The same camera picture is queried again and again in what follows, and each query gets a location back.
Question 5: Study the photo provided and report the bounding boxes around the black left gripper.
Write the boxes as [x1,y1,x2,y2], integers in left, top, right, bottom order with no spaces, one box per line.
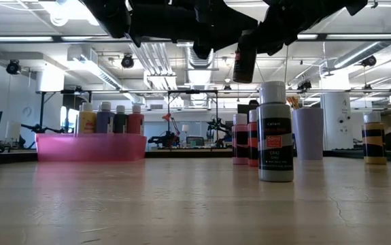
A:
[126,0,259,61]

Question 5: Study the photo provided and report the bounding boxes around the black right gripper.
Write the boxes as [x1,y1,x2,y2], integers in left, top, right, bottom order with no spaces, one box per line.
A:
[256,0,369,57]

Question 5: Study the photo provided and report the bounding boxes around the small grey paint bottle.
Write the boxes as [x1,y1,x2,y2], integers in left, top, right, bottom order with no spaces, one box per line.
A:
[256,80,294,183]

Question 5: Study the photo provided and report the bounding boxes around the large red paint bottle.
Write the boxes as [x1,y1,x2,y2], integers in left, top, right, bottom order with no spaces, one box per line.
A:
[127,103,146,136]

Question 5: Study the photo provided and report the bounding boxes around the large black paint bottle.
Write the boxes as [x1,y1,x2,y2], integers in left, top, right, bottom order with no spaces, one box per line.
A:
[113,104,129,134]

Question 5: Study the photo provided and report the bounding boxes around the large purple paint bottle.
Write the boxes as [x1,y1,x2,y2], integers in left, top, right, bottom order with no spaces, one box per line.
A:
[96,101,116,134]

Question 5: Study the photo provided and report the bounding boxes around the large yellow paint bottle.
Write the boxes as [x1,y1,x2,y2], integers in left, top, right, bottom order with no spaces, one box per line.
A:
[78,101,97,134]

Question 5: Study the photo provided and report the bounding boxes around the small orange-red paint bottle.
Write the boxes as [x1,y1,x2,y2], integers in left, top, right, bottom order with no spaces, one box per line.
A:
[248,109,260,167]

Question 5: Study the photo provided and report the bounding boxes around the small pink paint bottle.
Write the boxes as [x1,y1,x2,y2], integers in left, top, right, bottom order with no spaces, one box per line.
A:
[232,113,250,166]

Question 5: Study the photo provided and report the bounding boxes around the small ochre paint bottle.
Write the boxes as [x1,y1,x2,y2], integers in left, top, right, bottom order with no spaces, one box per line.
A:
[361,111,388,165]

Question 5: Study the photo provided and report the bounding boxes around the black overhead beam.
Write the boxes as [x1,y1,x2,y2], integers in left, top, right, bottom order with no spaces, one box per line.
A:
[0,33,391,44]

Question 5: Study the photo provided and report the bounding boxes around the black monitor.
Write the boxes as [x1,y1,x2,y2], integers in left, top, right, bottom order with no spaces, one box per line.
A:
[237,103,260,115]

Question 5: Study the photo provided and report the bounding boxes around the white round pillar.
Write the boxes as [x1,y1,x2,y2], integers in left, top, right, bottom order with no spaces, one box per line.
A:
[320,73,354,150]

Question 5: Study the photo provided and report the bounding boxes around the red desk lamp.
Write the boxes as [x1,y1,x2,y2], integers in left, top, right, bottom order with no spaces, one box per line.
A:
[162,113,182,137]

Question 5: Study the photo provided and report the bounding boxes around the lavender cup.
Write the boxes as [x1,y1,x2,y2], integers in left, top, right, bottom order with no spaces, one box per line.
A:
[292,107,324,161]

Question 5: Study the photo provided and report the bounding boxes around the small grey monitor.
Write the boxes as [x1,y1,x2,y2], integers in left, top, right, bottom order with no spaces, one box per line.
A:
[186,135,205,147]

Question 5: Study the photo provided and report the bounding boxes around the pink plastic bin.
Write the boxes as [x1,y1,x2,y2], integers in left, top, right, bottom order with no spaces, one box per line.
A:
[35,133,148,163]

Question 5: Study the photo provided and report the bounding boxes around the white box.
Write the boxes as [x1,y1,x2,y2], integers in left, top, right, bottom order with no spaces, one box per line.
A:
[5,120,22,140]

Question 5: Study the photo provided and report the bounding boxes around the thin hanging wire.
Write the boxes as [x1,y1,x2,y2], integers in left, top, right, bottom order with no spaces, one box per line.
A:
[284,46,290,82]

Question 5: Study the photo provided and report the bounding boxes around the black workstation frame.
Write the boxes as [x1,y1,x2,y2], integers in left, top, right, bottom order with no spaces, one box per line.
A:
[38,89,93,134]
[166,89,220,151]

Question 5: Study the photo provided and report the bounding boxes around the white rectangular air duct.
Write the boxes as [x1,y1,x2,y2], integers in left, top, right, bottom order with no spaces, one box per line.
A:
[66,46,124,91]

